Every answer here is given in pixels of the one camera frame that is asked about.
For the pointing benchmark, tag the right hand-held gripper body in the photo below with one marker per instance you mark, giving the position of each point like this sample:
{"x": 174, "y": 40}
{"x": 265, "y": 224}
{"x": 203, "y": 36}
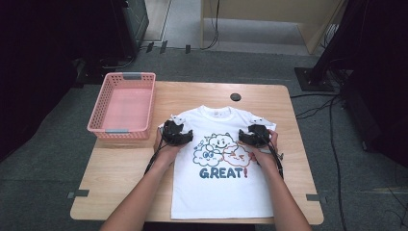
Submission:
{"x": 260, "y": 131}

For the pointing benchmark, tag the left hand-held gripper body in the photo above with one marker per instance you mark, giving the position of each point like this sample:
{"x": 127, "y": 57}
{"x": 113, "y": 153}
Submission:
{"x": 173, "y": 130}

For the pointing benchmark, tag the white t-shirt with cartoon print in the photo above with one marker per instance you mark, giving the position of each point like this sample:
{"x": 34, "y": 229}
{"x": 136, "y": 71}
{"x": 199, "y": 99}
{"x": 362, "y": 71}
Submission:
{"x": 221, "y": 179}

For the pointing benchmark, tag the person's left hand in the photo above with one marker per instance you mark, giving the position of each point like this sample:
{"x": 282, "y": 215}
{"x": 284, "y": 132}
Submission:
{"x": 166, "y": 152}

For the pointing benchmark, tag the person's right hand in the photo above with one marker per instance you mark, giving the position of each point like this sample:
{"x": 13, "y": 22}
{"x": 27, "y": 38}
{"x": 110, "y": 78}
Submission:
{"x": 264, "y": 155}

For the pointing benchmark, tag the black round table grommet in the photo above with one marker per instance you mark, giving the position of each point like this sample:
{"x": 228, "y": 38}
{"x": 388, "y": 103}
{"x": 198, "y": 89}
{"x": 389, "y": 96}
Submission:
{"x": 235, "y": 97}

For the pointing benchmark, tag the pink plastic basket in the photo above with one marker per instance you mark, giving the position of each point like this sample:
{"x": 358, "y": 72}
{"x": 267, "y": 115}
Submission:
{"x": 126, "y": 107}

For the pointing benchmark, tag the grey tape strip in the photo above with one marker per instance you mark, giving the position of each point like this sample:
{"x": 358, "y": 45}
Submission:
{"x": 78, "y": 193}
{"x": 313, "y": 197}

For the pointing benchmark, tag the dark glass-front cabinet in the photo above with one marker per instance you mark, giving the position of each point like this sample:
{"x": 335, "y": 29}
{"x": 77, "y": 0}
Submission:
{"x": 131, "y": 25}

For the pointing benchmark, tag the black metal stand pole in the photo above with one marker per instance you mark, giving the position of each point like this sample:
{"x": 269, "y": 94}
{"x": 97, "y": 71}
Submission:
{"x": 333, "y": 41}

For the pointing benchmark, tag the light wooden cabinet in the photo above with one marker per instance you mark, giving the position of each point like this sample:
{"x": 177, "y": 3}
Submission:
{"x": 272, "y": 12}

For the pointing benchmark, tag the black stand base plate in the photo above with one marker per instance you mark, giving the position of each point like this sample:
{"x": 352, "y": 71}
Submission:
{"x": 312, "y": 79}

